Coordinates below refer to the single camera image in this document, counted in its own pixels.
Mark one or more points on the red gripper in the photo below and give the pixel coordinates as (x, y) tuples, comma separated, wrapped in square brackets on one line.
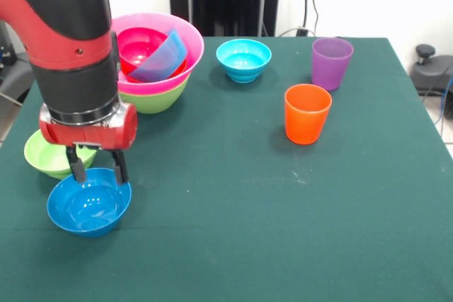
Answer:
[(88, 136)]

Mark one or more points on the dark blue bowl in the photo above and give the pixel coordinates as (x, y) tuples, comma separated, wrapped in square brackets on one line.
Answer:
[(88, 206)]

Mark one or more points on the small green bowl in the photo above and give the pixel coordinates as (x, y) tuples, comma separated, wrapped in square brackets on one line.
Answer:
[(46, 158)]

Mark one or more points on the wide light blue bowl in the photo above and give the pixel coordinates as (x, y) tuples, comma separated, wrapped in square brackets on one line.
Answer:
[(163, 63)]

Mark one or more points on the orange bowl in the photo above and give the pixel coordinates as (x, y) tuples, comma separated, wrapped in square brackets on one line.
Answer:
[(178, 70)]

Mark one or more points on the small red bowl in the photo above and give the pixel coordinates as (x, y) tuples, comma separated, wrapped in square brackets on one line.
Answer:
[(138, 47)]

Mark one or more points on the large pink bowl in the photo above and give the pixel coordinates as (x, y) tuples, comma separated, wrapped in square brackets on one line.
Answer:
[(194, 47)]

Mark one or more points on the small light blue footed bowl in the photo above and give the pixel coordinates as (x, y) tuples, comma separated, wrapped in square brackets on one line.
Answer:
[(243, 59)]

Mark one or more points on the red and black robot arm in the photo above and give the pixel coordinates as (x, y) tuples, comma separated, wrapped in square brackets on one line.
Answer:
[(63, 33)]

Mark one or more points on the large green bowl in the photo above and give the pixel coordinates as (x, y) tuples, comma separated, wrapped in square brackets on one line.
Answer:
[(159, 102)]

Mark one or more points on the black and grey equipment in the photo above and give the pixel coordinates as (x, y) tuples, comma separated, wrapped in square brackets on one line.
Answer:
[(14, 75)]

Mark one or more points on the orange cup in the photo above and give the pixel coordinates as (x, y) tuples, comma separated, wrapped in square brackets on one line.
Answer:
[(307, 116)]

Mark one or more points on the dark green tablecloth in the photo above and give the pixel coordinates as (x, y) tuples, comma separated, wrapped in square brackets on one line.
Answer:
[(318, 192)]

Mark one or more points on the purple cup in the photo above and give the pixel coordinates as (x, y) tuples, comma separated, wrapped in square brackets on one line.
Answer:
[(331, 66)]

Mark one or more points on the black equipment with knob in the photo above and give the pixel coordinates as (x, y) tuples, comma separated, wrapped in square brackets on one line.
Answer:
[(430, 72)]

